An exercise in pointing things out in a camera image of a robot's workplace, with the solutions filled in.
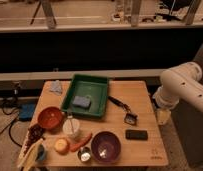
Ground light blue towel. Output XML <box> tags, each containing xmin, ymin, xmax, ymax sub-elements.
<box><xmin>50</xmin><ymin>80</ymin><xmax>62</xmax><ymax>95</ymax></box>

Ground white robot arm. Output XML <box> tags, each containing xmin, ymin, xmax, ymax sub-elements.
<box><xmin>152</xmin><ymin>62</ymin><xmax>203</xmax><ymax>125</ymax></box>

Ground grey robot base column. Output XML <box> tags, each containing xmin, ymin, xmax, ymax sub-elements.
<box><xmin>172</xmin><ymin>43</ymin><xmax>203</xmax><ymax>171</ymax></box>

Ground green plastic tray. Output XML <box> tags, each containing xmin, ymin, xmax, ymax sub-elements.
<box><xmin>61</xmin><ymin>74</ymin><xmax>109</xmax><ymax>119</ymax></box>

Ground white cup with spoon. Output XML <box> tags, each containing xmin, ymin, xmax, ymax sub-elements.
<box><xmin>62</xmin><ymin>116</ymin><xmax>80</xmax><ymax>139</ymax></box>

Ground wooden table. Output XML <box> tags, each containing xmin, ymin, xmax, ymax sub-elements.
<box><xmin>35</xmin><ymin>81</ymin><xmax>168</xmax><ymax>168</ymax></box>

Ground black phone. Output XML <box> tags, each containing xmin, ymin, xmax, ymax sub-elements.
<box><xmin>125</xmin><ymin>129</ymin><xmax>148</xmax><ymax>140</ymax></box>

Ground red bowl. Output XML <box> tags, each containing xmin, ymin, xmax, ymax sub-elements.
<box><xmin>37</xmin><ymin>107</ymin><xmax>63</xmax><ymax>130</ymax></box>

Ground purple bowl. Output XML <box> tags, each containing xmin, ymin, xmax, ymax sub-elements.
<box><xmin>91</xmin><ymin>131</ymin><xmax>121</xmax><ymax>164</ymax></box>

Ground orange carrot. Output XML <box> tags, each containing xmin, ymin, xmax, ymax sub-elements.
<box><xmin>70</xmin><ymin>133</ymin><xmax>92</xmax><ymax>152</ymax></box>

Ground small metal cup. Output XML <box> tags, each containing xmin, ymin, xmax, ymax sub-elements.
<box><xmin>77</xmin><ymin>147</ymin><xmax>91</xmax><ymax>162</ymax></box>

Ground yellow round fruit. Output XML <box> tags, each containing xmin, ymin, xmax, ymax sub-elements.
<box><xmin>54</xmin><ymin>138</ymin><xmax>69</xmax><ymax>155</ymax></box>

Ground blue box on floor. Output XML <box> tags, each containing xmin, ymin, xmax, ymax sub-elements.
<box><xmin>19</xmin><ymin>103</ymin><xmax>36</xmax><ymax>121</ymax></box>

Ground dark red grapes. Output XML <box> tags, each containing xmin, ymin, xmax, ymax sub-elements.
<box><xmin>24</xmin><ymin>124</ymin><xmax>45</xmax><ymax>153</ymax></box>

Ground blue small cup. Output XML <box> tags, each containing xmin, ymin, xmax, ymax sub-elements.
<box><xmin>36</xmin><ymin>144</ymin><xmax>46</xmax><ymax>161</ymax></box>

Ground yellow banana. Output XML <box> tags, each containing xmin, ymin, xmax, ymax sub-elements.
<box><xmin>17</xmin><ymin>138</ymin><xmax>43</xmax><ymax>171</ymax></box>

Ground black handled brush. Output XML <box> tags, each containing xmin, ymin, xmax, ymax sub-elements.
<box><xmin>108</xmin><ymin>96</ymin><xmax>137</xmax><ymax>125</ymax></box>

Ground black cable on floor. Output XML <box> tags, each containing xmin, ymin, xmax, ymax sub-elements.
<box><xmin>0</xmin><ymin>96</ymin><xmax>23</xmax><ymax>148</ymax></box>

